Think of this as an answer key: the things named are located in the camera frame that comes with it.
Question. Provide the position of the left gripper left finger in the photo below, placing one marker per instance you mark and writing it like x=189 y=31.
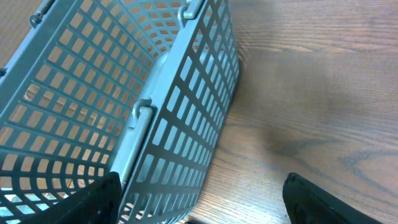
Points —
x=96 y=203

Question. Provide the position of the grey plastic basket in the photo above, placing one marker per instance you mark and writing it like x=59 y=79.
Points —
x=141 y=88

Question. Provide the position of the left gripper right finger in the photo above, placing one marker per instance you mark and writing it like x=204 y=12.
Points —
x=307 y=203

